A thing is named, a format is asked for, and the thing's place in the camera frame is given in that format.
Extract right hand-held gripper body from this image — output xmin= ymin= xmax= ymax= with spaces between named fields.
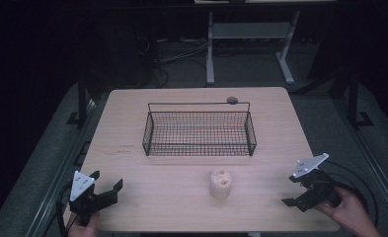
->
xmin=288 ymin=152 xmax=342 ymax=213

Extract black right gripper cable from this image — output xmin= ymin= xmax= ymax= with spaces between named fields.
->
xmin=323 ymin=159 xmax=380 ymax=228

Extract aluminium frame rail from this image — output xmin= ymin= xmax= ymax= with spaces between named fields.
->
xmin=25 ymin=98 xmax=98 ymax=237
xmin=332 ymin=97 xmax=388 ymax=228

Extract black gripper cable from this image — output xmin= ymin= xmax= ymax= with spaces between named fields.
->
xmin=42 ymin=183 xmax=79 ymax=237
xmin=323 ymin=159 xmax=380 ymax=228

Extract black wire basket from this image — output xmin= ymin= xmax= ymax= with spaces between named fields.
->
xmin=141 ymin=101 xmax=258 ymax=157

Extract person's left hand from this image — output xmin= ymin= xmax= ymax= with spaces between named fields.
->
xmin=67 ymin=211 xmax=101 ymax=237

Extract cables on floor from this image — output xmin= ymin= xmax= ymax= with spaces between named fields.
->
xmin=136 ymin=35 xmax=209 ymax=89

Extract white metal stand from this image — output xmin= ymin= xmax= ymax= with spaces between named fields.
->
xmin=205 ymin=9 xmax=302 ymax=86

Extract person's right hand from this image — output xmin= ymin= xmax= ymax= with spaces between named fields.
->
xmin=314 ymin=187 xmax=369 ymax=233

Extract beige lotus root piece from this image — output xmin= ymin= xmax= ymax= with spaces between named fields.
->
xmin=209 ymin=168 xmax=233 ymax=199

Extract black metal post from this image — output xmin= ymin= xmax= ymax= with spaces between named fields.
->
xmin=346 ymin=70 xmax=374 ymax=128
xmin=66 ymin=73 xmax=90 ymax=128

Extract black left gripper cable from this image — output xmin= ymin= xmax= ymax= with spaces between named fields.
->
xmin=42 ymin=183 xmax=79 ymax=237

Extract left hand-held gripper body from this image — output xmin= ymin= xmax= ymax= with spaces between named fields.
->
xmin=68 ymin=170 xmax=118 ymax=228

